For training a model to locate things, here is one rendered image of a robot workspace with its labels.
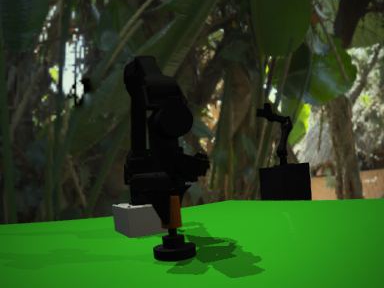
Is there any orange knob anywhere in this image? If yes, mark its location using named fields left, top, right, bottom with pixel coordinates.
left=160, top=196, right=182, bottom=229

